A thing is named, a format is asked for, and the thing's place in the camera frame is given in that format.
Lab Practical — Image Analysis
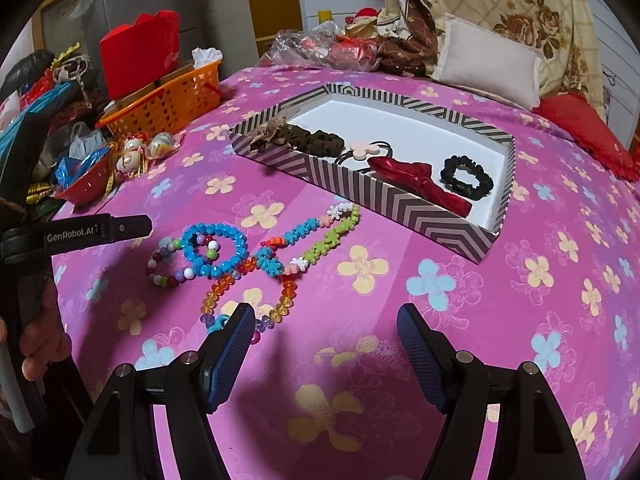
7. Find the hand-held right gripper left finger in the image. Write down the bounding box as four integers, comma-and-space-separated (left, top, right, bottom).
65, 302, 256, 480

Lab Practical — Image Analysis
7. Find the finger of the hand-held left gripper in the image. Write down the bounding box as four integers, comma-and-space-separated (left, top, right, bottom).
110, 214, 152, 242

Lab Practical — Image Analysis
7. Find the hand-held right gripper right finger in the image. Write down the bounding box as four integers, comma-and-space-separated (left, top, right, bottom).
396, 304, 586, 480

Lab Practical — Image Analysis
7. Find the multicolour pearl bead bracelet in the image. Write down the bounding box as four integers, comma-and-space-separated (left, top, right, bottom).
146, 234, 221, 288

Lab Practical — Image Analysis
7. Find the blue bead bracelet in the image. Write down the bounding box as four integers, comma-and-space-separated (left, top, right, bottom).
181, 224, 249, 281

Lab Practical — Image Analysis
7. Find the colourful flower bead necklace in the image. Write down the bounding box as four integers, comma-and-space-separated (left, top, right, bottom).
256, 202, 361, 278

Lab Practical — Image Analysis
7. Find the red bow hair clip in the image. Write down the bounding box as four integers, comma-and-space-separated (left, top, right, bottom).
367, 156, 475, 218

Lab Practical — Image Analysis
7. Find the black scrunchie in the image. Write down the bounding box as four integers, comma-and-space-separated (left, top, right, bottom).
440, 156, 494, 197

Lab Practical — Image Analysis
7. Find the brown scrunchie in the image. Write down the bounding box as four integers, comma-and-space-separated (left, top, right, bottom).
280, 124, 346, 157

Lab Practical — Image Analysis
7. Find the pink flower hair tie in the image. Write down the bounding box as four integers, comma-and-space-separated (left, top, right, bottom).
332, 139, 396, 173

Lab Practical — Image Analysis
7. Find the striped cardboard box tray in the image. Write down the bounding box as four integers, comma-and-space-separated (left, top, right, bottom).
227, 84, 517, 265

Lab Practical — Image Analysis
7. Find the person's left hand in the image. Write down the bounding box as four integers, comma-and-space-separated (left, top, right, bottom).
20, 284, 74, 382

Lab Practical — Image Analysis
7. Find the red plastic bowl basket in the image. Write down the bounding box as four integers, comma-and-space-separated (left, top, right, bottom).
55, 147, 113, 207

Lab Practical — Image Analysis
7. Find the wrapped white ball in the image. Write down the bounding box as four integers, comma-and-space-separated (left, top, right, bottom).
122, 132, 151, 154
114, 150, 146, 181

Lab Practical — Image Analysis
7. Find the blue plastic wrapper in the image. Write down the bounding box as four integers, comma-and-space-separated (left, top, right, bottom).
54, 144, 108, 186

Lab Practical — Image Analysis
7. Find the wrapped printed ball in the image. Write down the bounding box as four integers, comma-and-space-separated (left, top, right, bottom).
150, 131, 178, 158

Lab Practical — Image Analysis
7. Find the pink floral bed sheet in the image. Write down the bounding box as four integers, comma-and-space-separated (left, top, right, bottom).
47, 62, 640, 480

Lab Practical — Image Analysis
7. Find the white plastic bag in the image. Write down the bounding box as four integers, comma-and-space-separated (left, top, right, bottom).
67, 121, 108, 161

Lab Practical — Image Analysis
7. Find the orange plastic basket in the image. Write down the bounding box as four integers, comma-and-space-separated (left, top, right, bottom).
95, 57, 223, 143

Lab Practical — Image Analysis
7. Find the red paper gift box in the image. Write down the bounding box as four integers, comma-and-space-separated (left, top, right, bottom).
99, 10, 181, 101

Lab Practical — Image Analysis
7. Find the black bag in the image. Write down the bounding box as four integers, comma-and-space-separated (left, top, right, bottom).
0, 50, 55, 96

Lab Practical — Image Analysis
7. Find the white tissue paper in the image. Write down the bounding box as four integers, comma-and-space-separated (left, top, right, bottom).
192, 46, 222, 68

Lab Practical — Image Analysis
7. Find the clear plastic bag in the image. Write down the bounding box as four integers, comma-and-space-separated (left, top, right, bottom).
257, 27, 381, 73

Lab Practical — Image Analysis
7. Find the yellow door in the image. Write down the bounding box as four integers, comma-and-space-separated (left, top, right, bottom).
242, 0, 305, 61

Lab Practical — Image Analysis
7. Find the red cushion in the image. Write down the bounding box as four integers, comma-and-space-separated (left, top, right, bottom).
532, 92, 640, 183

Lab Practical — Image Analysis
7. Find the white pillow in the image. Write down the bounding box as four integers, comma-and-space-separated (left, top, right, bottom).
431, 12, 543, 110

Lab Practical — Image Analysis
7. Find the red plush doll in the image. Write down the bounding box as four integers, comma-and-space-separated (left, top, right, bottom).
345, 7, 381, 36

